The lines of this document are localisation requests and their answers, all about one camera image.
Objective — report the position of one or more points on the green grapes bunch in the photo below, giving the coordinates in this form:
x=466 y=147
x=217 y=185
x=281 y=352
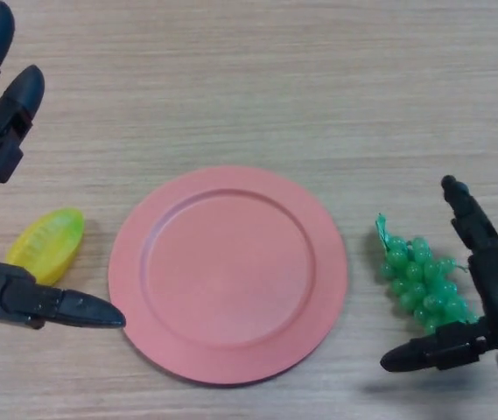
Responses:
x=419 y=284

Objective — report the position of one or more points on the pink round plate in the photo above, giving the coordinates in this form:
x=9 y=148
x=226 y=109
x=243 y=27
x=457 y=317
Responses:
x=226 y=275

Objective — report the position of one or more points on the yellow green starfruit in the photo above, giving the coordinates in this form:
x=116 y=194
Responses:
x=47 y=245

